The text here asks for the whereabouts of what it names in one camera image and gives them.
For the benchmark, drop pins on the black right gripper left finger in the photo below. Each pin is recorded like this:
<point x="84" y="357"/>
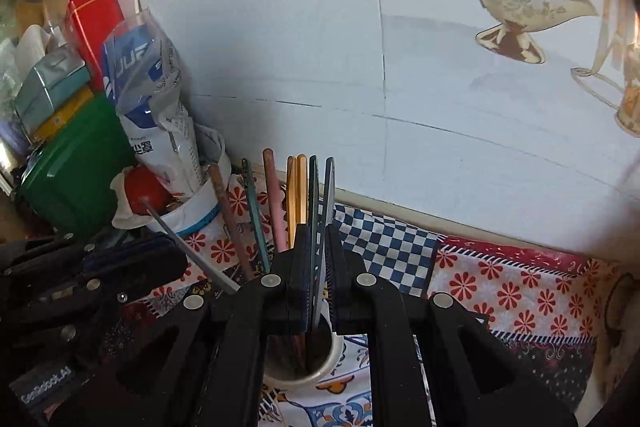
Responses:
<point x="214" y="377"/>

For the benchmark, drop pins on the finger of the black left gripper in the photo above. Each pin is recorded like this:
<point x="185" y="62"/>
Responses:
<point x="147" y="262"/>
<point x="50" y="317"/>

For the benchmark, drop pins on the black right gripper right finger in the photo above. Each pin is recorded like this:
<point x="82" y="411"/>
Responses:
<point x="431" y="361"/>

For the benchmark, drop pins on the grey chopstick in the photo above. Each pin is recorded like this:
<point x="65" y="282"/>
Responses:
<point x="214" y="275"/>

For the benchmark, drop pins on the blue-grey chopstick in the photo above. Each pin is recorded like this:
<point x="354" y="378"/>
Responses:
<point x="326" y="219"/>

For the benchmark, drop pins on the white ceramic utensil cup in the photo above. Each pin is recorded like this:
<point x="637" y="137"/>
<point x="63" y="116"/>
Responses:
<point x="303" y="360"/>

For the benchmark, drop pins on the red tomato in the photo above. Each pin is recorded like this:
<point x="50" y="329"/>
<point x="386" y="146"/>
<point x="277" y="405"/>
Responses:
<point x="141" y="185"/>

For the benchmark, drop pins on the green tin box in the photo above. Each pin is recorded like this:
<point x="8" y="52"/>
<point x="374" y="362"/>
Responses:
<point x="68" y="182"/>

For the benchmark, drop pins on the patchwork patterned tablecloth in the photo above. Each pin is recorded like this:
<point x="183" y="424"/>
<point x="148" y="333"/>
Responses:
<point x="545" y="308"/>

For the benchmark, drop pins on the blue white plastic bag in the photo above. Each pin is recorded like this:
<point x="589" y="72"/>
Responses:
<point x="142" y="78"/>

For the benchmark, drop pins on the teal small box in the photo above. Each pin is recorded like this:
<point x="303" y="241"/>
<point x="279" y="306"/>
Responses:
<point x="48" y="85"/>

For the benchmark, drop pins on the red box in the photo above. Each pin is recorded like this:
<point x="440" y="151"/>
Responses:
<point x="89" y="23"/>

